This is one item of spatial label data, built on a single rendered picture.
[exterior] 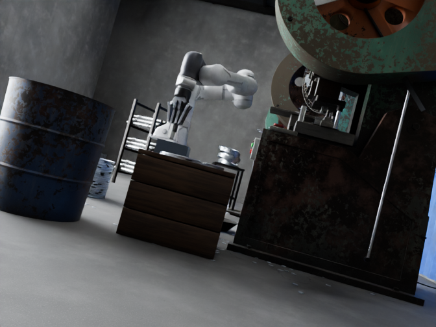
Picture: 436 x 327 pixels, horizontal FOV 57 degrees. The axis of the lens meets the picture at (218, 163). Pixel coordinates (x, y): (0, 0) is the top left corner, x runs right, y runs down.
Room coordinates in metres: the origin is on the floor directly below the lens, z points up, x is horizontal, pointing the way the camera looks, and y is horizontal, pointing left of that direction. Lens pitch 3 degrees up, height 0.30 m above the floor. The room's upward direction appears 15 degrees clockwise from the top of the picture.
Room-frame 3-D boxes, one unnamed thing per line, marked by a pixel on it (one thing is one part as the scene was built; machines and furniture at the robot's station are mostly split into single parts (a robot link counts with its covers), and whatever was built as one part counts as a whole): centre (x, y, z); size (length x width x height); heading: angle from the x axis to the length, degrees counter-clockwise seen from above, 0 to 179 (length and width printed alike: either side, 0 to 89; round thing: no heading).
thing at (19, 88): (1.63, 0.68, 0.24); 0.42 x 0.42 x 0.48
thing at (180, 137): (2.32, 0.31, 0.52); 0.22 x 0.19 x 0.14; 90
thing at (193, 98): (2.28, 0.27, 0.71); 0.18 x 0.11 x 0.25; 178
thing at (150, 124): (4.50, 0.83, 0.48); 0.46 x 0.43 x 0.95; 63
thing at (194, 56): (1.88, 0.21, 0.79); 0.18 x 0.10 x 0.13; 134
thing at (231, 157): (5.31, -0.13, 0.40); 0.45 x 0.40 x 0.79; 5
